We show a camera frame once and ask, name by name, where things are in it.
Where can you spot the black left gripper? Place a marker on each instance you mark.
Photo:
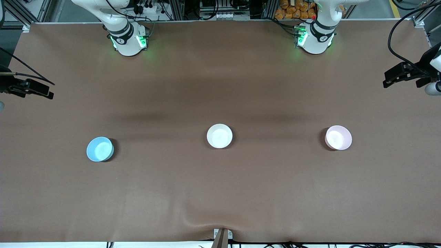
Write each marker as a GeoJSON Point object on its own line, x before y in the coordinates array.
{"type": "Point", "coordinates": [419, 70]}

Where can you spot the brown camera pole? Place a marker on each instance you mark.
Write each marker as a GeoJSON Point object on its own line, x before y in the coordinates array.
{"type": "Point", "coordinates": [220, 241]}

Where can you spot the metal table corner bracket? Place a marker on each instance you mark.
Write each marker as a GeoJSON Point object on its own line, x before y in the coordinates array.
{"type": "Point", "coordinates": [26, 28]}
{"type": "Point", "coordinates": [419, 22]}

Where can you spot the black electronics box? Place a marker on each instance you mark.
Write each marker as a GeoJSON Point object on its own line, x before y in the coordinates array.
{"type": "Point", "coordinates": [208, 4]}

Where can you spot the brown table cloth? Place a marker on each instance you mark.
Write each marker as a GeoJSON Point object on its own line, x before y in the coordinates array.
{"type": "Point", "coordinates": [220, 193]}

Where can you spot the power strip with black plugs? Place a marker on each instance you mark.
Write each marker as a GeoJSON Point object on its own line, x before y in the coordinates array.
{"type": "Point", "coordinates": [144, 8]}

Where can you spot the pink bowl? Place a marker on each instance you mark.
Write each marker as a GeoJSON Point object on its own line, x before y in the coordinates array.
{"type": "Point", "coordinates": [338, 137]}

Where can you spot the orange snack bags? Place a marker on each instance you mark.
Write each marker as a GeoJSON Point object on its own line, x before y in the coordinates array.
{"type": "Point", "coordinates": [293, 10]}

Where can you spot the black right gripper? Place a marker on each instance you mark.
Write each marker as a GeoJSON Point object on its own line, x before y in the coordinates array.
{"type": "Point", "coordinates": [6, 83]}

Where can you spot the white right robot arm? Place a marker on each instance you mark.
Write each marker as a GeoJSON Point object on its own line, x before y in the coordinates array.
{"type": "Point", "coordinates": [125, 38]}

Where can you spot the metal clamp bracket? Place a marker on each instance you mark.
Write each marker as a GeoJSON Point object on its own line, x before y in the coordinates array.
{"type": "Point", "coordinates": [216, 234]}

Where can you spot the blue bowl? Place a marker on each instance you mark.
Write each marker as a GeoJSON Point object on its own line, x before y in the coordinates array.
{"type": "Point", "coordinates": [100, 149]}

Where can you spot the small white power strip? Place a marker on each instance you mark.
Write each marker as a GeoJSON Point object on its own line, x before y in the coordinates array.
{"type": "Point", "coordinates": [224, 16]}

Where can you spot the white bowl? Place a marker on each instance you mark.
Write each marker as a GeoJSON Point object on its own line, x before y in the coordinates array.
{"type": "Point", "coordinates": [219, 136]}

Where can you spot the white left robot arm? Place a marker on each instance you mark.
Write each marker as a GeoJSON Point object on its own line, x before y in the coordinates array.
{"type": "Point", "coordinates": [318, 38]}

